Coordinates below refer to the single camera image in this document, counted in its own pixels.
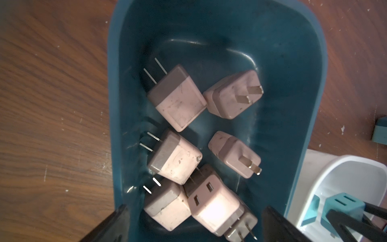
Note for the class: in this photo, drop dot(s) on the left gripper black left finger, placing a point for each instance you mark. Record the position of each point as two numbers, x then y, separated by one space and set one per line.
115 228

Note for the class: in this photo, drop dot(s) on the dark teal storage tray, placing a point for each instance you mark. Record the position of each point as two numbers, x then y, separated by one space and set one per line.
281 40

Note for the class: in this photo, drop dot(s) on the white storage tray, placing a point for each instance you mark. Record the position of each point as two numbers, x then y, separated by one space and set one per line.
326 175

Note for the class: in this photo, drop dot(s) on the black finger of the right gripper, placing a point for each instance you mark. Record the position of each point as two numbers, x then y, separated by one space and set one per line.
342 222
375 210

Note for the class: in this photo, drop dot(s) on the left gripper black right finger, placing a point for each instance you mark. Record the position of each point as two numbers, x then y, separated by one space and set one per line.
276 228

